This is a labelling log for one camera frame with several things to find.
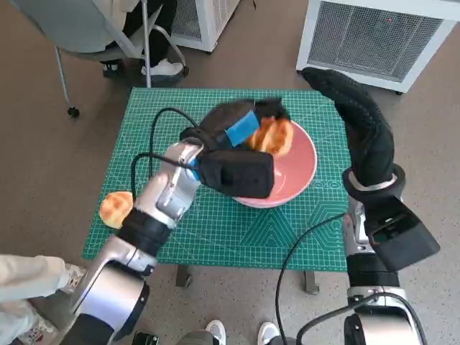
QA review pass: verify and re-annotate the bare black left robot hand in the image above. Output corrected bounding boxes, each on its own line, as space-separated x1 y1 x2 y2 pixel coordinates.
199 96 291 152

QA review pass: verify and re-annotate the grey chair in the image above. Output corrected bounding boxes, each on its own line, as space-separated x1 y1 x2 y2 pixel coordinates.
10 0 190 118

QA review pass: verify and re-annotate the green cutting mat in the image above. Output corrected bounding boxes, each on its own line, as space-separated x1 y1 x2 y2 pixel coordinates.
82 87 351 272

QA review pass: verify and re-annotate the orange striped toy bread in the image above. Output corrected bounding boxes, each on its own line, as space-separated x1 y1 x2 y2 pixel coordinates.
247 116 295 157

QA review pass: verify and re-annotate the small white ventilated cabinet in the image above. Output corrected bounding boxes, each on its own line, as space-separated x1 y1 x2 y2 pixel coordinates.
170 0 240 53

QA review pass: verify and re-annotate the pale round toy bun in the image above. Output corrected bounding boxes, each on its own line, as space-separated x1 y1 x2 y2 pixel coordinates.
98 191 134 229

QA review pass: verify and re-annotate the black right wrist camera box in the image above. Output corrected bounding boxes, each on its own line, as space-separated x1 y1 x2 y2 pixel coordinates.
362 195 441 272

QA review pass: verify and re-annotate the seated person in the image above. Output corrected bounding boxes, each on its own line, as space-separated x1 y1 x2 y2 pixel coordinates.
100 0 186 78

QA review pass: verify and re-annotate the pink bowl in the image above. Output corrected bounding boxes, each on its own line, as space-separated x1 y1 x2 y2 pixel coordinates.
229 120 318 209

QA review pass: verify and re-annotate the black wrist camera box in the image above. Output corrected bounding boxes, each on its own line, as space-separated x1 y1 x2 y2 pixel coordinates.
195 149 275 200
362 195 441 272

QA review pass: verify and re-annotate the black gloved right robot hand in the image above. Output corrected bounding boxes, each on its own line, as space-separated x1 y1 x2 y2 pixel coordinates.
300 67 396 188

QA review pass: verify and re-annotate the black looping arm cable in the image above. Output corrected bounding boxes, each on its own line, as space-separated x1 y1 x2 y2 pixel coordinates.
296 293 428 345

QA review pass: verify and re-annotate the thin black cable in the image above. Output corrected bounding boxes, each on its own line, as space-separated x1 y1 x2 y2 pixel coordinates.
275 212 348 341

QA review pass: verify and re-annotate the large white ventilated cabinet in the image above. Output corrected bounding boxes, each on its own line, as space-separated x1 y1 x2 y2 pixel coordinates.
295 0 460 95

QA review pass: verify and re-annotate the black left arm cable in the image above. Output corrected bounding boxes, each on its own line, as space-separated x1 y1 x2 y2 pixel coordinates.
149 107 202 159
130 152 188 202

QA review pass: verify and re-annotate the metal table leg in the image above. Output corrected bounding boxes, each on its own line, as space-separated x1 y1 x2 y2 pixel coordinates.
175 264 193 288
303 270 321 295

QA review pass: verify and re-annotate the person in pale clothing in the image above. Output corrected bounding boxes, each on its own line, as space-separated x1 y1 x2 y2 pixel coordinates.
0 253 87 345

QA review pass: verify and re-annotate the white shoe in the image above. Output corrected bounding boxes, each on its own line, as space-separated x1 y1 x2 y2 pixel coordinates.
204 319 227 345
257 321 280 345

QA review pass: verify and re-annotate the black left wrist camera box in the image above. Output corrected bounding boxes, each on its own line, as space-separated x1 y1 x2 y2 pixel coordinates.
195 149 275 200

